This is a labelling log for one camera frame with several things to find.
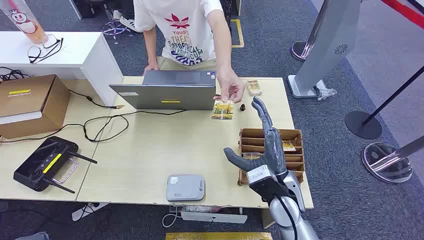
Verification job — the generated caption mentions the brown wooden card organizer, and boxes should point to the brown wooden card organizer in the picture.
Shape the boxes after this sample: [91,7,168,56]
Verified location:
[237,128,306,186]

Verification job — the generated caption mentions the chrome stanchion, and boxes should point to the chrome stanchion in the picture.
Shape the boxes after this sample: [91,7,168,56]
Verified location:
[361,135,424,184]
[290,0,332,63]

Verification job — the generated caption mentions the white cable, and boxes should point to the white cable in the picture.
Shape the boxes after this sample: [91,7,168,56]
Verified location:
[161,205,182,229]

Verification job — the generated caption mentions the yellow floor tape strip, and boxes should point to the yellow floor tape strip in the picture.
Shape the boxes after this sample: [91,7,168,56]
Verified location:
[164,232,274,240]

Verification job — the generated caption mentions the black case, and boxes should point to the black case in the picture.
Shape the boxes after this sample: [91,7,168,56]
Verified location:
[68,0,100,20]

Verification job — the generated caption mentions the grey card reader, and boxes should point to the grey card reader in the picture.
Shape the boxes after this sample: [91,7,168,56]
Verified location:
[165,174,206,203]

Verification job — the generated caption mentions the white power strip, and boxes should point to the white power strip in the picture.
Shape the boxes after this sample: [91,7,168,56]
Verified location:
[71,202,110,222]

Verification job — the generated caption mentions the black USB cable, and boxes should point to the black USB cable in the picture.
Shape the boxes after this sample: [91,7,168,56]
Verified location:
[67,88,126,110]

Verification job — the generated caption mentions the clear plastic bag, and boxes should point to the clear plastic bag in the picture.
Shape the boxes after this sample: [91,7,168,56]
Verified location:
[312,79,338,101]

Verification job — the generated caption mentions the snowman print drink cup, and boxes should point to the snowman print drink cup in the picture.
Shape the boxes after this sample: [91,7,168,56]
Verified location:
[0,0,60,49]

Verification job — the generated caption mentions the person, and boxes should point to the person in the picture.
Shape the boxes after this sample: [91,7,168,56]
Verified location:
[133,0,246,104]
[105,0,144,33]

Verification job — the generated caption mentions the black framed eyeglasses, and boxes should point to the black framed eyeglasses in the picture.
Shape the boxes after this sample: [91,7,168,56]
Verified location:
[27,37,64,64]

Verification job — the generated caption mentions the grey kiosk stand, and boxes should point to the grey kiosk stand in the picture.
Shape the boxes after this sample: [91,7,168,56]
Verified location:
[287,0,364,99]

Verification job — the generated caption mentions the autumn print ID card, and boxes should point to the autumn print ID card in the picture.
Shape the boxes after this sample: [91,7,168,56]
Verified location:
[211,99,235,121]

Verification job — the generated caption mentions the black device with antennas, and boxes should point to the black device with antennas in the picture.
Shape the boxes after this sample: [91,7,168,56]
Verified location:
[13,135,99,195]

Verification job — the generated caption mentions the chrome chair base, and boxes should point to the chrome chair base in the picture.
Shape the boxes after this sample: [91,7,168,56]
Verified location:
[100,19,133,45]

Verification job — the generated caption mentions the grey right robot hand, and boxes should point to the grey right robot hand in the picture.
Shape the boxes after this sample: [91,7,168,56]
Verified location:
[223,96,288,176]

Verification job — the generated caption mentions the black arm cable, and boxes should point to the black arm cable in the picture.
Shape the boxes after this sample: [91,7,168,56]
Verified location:
[274,195,299,240]

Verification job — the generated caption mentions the grey laptop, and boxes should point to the grey laptop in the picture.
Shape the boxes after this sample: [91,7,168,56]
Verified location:
[109,69,218,111]

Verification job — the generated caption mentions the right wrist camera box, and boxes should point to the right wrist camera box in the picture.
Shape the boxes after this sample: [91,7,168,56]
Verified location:
[246,164,289,203]

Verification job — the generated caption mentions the black cable bundle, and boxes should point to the black cable bundle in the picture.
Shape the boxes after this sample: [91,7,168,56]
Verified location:
[0,66,31,82]

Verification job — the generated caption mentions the brown cardboard box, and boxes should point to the brown cardboard box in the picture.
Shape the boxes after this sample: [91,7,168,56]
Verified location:
[0,74,71,140]

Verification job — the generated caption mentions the black stanchion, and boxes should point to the black stanchion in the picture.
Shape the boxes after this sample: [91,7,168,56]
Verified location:
[344,65,424,140]

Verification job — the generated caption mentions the stack of printed cards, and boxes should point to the stack of printed cards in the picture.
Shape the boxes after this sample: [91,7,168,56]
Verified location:
[245,79,263,97]

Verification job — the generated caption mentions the grey rounded object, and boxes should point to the grey rounded object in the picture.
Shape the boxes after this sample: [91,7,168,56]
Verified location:
[14,231,50,240]

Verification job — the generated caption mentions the person's left hand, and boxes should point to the person's left hand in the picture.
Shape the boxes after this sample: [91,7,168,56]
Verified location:
[215,67,246,104]

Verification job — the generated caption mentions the white cabinet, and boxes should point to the white cabinet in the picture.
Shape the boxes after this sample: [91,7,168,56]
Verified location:
[0,31,124,107]

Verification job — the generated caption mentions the yellow floor tape outline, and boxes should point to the yellow floor tape outline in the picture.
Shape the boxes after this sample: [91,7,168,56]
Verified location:
[230,18,245,49]

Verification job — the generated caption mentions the person's right hand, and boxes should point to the person's right hand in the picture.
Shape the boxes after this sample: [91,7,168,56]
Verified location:
[143,63,161,76]

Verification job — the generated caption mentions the white table foot bar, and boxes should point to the white table foot bar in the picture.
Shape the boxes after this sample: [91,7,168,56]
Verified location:
[180,211,249,225]

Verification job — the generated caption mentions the black looped power cable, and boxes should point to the black looped power cable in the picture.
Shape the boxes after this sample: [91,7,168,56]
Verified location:
[0,94,222,144]

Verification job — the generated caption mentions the red barrier belt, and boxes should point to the red barrier belt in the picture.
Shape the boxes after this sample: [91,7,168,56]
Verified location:
[380,0,424,26]

